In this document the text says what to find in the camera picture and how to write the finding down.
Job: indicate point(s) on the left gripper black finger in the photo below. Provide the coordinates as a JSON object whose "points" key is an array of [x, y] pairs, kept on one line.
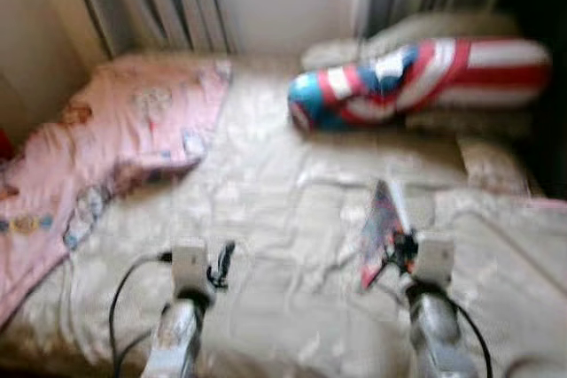
{"points": [[226, 256]]}

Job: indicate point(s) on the beige floral pillow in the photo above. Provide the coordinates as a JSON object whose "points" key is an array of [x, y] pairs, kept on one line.
{"points": [[514, 263]]}

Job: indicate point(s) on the small cartoon print pillow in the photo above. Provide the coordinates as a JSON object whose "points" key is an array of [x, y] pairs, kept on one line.
{"points": [[492, 165]]}

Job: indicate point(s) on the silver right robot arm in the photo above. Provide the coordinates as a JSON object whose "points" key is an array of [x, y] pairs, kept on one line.
{"points": [[434, 334]]}

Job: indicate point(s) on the colourful comic magazine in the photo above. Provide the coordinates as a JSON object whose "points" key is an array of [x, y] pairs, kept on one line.
{"points": [[383, 227]]}

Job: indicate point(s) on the red white blue bolster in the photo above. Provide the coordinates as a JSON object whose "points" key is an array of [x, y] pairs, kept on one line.
{"points": [[496, 73]]}

